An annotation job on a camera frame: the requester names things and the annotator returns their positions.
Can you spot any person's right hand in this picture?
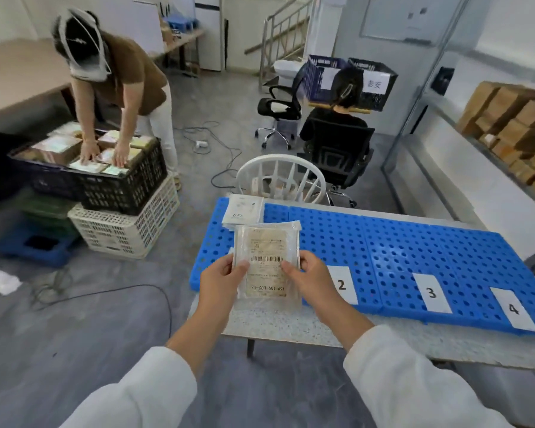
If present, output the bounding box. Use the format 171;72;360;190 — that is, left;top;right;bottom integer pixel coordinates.
281;250;347;319

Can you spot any person's left hand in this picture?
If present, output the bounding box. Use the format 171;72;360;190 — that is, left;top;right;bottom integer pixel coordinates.
197;253;251;322

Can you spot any white number card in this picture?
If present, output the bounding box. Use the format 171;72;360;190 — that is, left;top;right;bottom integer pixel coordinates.
490;287;535;332
327;265;360;306
411;273;454;315

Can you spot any clear bagged parcel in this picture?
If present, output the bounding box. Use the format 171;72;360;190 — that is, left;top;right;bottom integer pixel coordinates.
231;220;303;309

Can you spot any stack of brown cardboard boxes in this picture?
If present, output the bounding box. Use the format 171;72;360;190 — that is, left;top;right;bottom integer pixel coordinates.
455;80;535;197

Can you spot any person's left forearm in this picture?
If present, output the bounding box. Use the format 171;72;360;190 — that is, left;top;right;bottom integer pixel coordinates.
60;307;235;428

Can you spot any person's right forearm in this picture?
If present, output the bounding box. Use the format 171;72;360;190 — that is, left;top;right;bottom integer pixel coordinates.
314;300;514;428

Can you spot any cream plastic crate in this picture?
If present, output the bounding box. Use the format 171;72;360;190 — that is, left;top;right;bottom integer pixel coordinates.
66;173;182;262

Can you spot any black plastic crate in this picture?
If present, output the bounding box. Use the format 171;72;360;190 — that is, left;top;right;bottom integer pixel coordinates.
69;136;169;217

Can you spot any black office chair patterned back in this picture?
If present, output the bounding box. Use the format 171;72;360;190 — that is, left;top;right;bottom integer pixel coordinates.
297;116;377;208

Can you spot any pile of taped parcels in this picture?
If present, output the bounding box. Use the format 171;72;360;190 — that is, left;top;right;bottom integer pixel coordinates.
68;130;158;178

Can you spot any small yellow desk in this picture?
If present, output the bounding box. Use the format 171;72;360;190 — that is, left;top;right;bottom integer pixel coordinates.
307;99;373;115

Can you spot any black mesh office chair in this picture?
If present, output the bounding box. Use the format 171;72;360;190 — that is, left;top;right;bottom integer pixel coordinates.
254;68;309;151

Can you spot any black smartphone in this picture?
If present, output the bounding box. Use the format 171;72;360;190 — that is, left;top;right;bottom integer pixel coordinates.
24;235;59;253

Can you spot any green plastic crate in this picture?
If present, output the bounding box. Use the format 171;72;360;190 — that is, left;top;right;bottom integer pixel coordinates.
15;187;79;240

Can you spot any black crate with paper sign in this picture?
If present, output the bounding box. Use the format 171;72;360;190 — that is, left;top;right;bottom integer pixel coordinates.
347;57;399;114

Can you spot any navy blue plastic crate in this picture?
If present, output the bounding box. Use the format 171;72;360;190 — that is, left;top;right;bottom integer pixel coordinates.
7;128;109;202

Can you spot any blue crate with paper sign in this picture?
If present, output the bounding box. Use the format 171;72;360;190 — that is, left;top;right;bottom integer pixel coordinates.
301;55;354;103

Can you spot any large taped brown parcel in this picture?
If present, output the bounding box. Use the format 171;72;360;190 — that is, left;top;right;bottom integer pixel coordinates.
15;135;84;166

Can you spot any white plastic bin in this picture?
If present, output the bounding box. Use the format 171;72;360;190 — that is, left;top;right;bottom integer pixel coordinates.
272;59;305;79

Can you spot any flat taped parcel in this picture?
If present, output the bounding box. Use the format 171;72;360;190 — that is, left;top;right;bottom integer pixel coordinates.
48;121;84;140

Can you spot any metal stair railing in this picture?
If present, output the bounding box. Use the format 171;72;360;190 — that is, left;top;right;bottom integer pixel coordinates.
244;0;316;92

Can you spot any white refrigerator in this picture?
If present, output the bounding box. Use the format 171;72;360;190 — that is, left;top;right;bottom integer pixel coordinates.
193;0;226;73

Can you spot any stack of blue pallets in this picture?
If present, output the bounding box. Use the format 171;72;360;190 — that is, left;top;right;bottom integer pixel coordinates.
166;14;200;32

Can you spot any freestanding white board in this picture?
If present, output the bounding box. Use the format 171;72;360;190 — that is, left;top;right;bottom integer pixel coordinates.
93;0;166;56

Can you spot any thin black cable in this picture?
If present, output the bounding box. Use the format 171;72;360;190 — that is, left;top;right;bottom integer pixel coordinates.
35;284;175;340

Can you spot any black floor cable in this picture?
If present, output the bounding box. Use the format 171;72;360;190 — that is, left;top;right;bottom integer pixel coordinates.
174;121;244;193

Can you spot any green cord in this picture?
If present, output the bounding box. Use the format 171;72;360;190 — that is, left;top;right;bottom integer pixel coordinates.
30;267;75;309

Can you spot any wall whiteboard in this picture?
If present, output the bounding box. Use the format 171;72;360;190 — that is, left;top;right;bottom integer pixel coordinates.
360;0;470;46

